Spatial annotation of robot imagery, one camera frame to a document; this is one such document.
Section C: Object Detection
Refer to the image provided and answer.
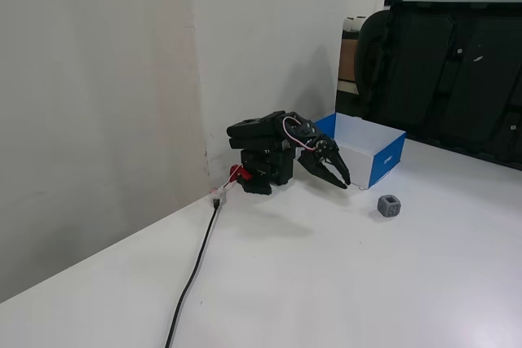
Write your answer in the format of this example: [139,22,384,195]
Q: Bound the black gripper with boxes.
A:
[296,134,352,191]

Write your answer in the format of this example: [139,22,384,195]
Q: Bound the gray hollow cube block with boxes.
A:
[377,193,402,219]

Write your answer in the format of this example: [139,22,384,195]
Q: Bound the blue and white cardboard box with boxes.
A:
[314,112,408,192]

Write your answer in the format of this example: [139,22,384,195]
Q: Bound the brown cardboard box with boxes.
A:
[338,37,361,85]

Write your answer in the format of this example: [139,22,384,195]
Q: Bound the red table clamp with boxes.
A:
[229,164,254,183]

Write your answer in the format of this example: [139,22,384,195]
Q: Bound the black office chair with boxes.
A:
[353,0,522,170]

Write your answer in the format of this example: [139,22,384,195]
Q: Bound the white and red arm wire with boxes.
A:
[280,116,318,150]

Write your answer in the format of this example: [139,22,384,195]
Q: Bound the red and white base wire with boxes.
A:
[222,170,241,192]

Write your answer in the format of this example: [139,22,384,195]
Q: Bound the white taped cable connector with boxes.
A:
[208,182,238,204]

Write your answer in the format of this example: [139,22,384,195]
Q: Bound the black power cable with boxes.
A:
[163,198,223,348]

